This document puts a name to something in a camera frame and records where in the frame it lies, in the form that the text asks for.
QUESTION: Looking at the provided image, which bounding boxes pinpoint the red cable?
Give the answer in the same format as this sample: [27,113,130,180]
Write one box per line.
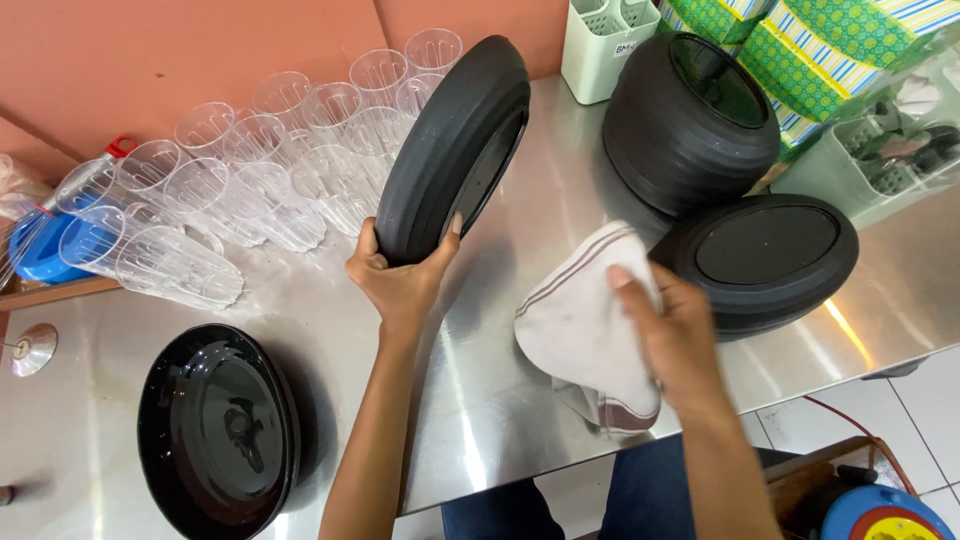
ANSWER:
[801,395,921,498]

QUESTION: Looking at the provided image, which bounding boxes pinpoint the group of clear plastic cups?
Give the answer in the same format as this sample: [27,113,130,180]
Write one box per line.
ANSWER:
[56,27,465,311]

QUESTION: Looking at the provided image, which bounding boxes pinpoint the round metal disc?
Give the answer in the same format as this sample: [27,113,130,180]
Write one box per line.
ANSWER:
[0,323,60,378]

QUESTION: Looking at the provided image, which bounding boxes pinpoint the pale green basket under plastic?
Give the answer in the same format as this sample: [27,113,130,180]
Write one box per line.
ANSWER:
[771,30,960,231]

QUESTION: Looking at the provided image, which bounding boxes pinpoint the single matte black plate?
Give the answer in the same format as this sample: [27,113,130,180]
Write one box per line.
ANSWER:
[373,34,531,268]

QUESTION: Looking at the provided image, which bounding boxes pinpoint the wooden stool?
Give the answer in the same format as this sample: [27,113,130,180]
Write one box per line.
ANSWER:
[756,435,901,540]

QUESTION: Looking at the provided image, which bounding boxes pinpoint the person's right hand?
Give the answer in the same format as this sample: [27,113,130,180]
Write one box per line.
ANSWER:
[606,262,735,415]

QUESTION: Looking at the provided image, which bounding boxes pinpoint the blue cable reel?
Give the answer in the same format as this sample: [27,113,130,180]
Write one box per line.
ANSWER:
[819,483,958,540]

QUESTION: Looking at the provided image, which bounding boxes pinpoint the stack of glossy black plates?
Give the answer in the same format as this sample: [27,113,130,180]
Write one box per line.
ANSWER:
[137,323,303,540]

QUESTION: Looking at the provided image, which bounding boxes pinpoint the green patterned striped box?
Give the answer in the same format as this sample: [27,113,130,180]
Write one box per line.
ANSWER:
[658,0,960,151]

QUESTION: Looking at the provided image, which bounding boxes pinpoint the wooden shelf board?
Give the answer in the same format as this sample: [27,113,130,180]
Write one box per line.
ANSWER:
[0,276,123,313]

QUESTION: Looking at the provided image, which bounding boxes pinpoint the blue plastic lid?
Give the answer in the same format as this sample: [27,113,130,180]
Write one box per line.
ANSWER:
[8,212,100,285]

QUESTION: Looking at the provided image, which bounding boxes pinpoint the pale green cutlery holder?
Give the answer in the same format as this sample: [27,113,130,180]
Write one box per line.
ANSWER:
[561,0,663,106]

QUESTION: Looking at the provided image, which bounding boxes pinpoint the person's blue jeans legs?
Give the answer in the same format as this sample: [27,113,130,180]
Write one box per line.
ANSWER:
[440,432,760,540]

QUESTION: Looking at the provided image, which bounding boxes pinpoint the person's left hand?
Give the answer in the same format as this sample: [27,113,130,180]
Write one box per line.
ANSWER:
[345,212,465,333]

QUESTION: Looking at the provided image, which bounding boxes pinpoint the clear plastic bag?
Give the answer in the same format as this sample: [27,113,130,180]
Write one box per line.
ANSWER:
[0,153,54,222]

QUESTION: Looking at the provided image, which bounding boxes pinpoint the short stack of black plates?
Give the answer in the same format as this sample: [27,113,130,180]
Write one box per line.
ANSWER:
[648,193,861,344]

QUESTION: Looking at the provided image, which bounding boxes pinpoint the clear bottle with red cap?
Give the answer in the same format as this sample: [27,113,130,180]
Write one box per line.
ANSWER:
[36,135,139,220]

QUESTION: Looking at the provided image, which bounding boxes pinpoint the white striped cloth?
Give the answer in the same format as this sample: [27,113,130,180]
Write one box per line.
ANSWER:
[513,219,666,441]

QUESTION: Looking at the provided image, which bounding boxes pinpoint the tall stack of black plates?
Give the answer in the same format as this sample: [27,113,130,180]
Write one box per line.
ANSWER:
[602,31,783,219]

